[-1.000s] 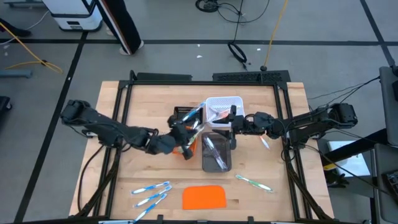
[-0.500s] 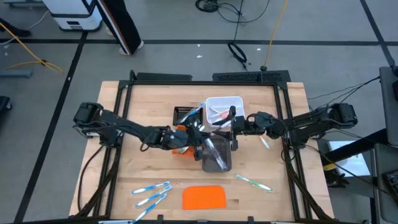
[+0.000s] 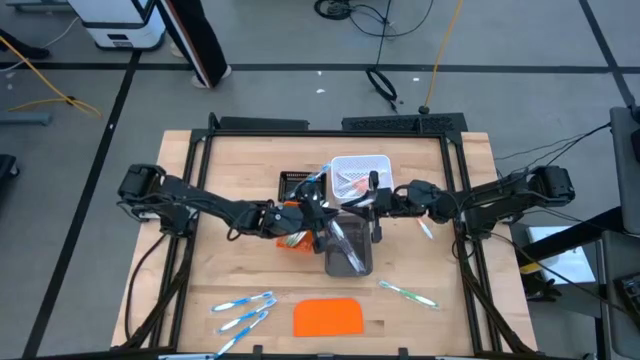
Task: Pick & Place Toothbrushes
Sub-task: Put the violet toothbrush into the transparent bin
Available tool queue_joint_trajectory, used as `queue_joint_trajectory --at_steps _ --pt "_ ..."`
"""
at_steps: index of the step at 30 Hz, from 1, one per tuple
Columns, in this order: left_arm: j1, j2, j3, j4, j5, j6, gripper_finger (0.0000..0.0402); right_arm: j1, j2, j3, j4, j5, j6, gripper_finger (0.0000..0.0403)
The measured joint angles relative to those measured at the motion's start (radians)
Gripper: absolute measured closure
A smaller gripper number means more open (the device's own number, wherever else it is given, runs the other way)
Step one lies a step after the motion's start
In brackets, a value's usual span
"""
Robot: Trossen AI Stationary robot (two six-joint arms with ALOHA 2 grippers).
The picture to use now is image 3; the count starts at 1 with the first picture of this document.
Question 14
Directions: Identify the silver aluminium profile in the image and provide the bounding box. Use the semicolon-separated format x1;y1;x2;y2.
157;352;217;360

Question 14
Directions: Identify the black aluminium table frame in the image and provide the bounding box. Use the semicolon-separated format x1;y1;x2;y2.
112;112;540;360

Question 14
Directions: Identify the grey metal desk foot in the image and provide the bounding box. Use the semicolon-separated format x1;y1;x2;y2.
0;110;53;127
4;0;71;14

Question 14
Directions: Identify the smoky grey translucent tray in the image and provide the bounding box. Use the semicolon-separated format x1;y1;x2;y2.
323;210;374;278

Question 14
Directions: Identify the plain black box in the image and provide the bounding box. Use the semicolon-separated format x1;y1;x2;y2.
208;112;310;133

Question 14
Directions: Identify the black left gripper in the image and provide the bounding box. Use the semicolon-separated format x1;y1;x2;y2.
261;179;330;255

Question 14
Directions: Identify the black cable bundle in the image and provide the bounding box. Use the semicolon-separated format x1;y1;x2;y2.
312;0;436;40

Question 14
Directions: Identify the white Trossen mobile base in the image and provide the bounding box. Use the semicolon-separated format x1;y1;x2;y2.
66;0;167;53

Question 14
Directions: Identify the coiled black cable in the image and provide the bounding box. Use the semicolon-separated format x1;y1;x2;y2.
364;0;402;114

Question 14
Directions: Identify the purple toothbrush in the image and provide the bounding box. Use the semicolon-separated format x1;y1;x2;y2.
337;227;369;275
329;219;367;275

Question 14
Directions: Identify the black metal beam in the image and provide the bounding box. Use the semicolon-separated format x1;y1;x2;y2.
519;204;626;266

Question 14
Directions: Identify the black plastic basket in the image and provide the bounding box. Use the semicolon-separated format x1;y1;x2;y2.
277;169;329;204

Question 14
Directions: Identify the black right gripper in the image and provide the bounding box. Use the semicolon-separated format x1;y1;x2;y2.
341;170;419;245

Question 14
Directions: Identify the orange flat lid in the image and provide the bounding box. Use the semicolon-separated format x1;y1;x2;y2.
292;297;365;338

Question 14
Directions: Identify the grey cabinet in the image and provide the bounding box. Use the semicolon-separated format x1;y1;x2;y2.
608;104;640;236

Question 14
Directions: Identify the perforated black box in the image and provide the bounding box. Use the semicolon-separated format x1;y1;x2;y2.
341;112;469;135

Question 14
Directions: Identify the yellow cable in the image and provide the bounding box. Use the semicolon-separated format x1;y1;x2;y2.
0;34;103;121
422;0;465;112

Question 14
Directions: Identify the black glove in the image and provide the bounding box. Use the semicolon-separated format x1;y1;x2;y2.
523;272;564;302

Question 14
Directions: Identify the white panel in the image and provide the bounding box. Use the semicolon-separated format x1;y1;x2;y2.
527;224;585;286

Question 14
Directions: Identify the white plastic basket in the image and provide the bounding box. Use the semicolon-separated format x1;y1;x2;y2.
329;154;395;206

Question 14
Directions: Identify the orange plastic basket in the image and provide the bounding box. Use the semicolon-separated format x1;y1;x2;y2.
276;200;317;254

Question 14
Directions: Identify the grey equipment block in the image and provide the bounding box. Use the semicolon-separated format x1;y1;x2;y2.
597;229;640;360

